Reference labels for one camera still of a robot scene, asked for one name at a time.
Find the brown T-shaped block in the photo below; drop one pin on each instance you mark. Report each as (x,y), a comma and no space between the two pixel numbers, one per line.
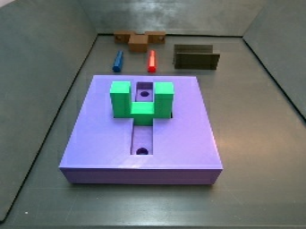
(137,41)

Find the green U-shaped block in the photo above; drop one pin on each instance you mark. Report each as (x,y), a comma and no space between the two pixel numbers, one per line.
(152,103)

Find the purple base block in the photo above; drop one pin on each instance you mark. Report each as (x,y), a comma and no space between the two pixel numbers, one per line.
(174,152)

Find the red peg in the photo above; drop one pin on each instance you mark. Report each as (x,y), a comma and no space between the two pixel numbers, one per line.
(151,64)

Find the blue peg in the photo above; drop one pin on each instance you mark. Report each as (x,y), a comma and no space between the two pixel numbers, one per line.
(117,62)

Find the dark grey bracket fixture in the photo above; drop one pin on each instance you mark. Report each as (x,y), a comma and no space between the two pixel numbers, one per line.
(195,57)

